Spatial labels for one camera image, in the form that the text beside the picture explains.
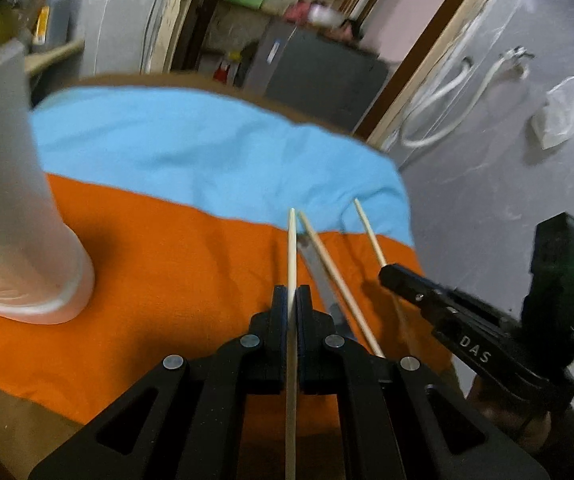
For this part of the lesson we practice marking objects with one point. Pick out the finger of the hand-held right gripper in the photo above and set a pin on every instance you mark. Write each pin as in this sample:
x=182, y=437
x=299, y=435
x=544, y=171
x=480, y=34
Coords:
x=417, y=287

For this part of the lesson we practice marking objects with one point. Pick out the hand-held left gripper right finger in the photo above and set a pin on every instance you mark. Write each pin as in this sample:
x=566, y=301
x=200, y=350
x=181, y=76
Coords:
x=304, y=310

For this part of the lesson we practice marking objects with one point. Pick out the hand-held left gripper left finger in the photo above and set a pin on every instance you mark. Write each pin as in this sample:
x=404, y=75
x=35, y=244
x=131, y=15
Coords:
x=279, y=310

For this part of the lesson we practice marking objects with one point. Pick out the wooden chopstick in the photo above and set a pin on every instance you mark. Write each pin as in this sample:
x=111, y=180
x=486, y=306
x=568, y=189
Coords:
x=292, y=260
x=332, y=275
x=369, y=232

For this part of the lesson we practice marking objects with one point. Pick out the white plastic utensil holder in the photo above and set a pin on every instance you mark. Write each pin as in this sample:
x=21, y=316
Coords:
x=12, y=210

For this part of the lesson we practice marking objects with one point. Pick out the person's right hand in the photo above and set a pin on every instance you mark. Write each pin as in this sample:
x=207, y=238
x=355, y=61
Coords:
x=507, y=410

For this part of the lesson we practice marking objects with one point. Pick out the small metal knife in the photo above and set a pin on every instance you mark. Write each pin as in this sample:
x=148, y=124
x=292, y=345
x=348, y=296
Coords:
x=319, y=275

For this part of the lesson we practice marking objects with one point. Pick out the light blue cloth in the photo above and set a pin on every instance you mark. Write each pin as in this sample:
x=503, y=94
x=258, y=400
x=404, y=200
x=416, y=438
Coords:
x=192, y=150

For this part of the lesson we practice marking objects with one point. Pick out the hanging clear plastic bag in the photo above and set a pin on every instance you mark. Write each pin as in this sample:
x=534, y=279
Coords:
x=562, y=110

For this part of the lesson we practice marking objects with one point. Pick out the grey cabinet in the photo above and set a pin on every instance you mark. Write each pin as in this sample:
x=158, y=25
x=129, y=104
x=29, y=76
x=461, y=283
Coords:
x=317, y=75

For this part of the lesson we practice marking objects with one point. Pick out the red fire extinguisher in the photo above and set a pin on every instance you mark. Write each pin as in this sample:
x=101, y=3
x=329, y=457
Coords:
x=224, y=70

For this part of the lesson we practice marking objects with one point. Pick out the white bowl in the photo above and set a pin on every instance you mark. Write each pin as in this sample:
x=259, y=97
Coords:
x=324, y=15

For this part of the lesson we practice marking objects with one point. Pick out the red cloth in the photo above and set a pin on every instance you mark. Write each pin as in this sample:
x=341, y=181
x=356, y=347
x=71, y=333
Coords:
x=299, y=11

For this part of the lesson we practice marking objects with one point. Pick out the beige kitchen counter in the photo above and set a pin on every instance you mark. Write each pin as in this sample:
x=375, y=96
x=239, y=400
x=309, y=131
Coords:
x=52, y=57

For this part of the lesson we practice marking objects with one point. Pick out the metal wall tap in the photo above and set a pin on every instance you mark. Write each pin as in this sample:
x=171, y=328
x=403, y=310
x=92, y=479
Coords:
x=517, y=57

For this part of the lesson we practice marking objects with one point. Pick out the cream door frame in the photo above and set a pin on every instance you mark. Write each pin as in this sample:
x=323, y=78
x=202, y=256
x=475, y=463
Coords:
x=167, y=35

